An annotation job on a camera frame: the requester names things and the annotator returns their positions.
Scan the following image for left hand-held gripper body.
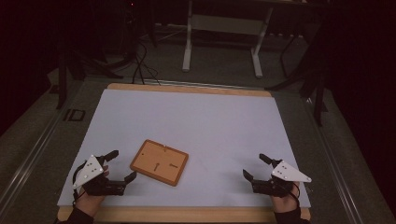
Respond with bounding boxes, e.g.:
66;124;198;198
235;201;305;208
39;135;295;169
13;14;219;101
73;154;126;197

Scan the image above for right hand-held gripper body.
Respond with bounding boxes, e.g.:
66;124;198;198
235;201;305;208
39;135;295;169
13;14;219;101
250;160;313;199

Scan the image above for wooden picture frame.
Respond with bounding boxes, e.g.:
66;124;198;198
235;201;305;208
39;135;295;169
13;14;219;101
129;138;190;188

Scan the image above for person's right hand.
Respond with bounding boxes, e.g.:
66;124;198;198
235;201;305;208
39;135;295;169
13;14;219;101
270;182;302;215

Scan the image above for person's left hand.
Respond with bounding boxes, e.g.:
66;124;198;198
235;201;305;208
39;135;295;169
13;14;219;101
75;190;106;217

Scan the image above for wooden table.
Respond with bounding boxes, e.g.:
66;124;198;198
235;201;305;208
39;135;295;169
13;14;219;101
57;82;312;224

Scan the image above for white table mat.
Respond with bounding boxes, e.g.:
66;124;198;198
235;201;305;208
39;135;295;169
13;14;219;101
57;89;312;208

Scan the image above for black metal stand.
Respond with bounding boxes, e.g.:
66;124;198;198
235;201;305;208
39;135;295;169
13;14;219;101
55;46;125;110
266;29;330;128

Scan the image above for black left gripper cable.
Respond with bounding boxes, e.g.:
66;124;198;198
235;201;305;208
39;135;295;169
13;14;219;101
71;161;88;207

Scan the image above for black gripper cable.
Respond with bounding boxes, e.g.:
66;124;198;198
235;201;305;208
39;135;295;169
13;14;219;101
289;182;302;210
71;161;88;207

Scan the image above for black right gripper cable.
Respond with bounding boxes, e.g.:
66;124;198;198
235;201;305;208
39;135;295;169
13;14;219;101
289;182;302;210

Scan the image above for metal floor rail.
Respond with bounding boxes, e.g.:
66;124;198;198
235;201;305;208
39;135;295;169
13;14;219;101
0;101;74;204
303;97;366;224

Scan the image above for black floor bracket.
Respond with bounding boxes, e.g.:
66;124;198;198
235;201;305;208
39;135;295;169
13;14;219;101
63;108;86;122

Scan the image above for black floor cables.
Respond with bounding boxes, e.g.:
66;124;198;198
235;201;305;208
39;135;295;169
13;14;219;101
132;39;162;87

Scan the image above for white metal desk frame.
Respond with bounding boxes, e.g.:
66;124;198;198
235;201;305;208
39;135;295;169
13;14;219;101
181;0;276;79

